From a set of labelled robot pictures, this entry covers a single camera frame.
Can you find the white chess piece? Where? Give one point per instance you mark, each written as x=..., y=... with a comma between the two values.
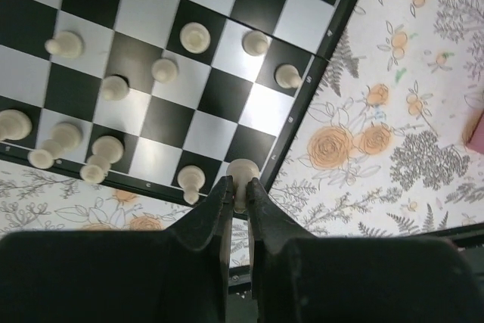
x=287, y=77
x=106, y=151
x=65, y=44
x=64, y=137
x=164, y=70
x=255, y=43
x=15, y=125
x=191, y=179
x=195, y=37
x=114, y=88

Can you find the white chess pawn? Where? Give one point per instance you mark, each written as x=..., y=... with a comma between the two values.
x=242, y=172

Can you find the floral table cloth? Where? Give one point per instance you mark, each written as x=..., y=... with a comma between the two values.
x=381, y=137

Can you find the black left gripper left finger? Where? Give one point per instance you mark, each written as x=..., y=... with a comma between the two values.
x=179, y=274

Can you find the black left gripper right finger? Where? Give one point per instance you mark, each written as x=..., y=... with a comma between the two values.
x=298, y=277

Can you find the pink plastic tray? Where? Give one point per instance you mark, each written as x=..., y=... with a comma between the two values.
x=472, y=135

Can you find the black white chess board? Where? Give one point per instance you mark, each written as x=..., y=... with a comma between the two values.
x=224, y=104

